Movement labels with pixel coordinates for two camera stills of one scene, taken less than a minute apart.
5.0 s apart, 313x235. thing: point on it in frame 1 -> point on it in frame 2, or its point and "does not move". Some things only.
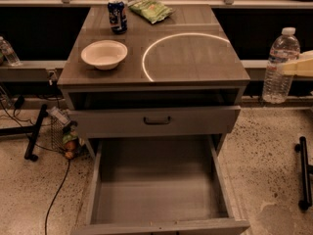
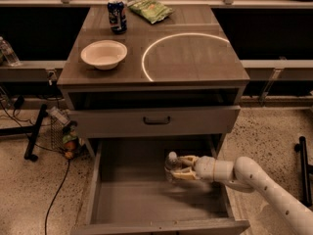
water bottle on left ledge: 9,53 does not move
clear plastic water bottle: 276,86 -> 171,164
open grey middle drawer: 160,186 does not move
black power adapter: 19,103 does not move
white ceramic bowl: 105,54 does not move
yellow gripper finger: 306,56 -> 203,165
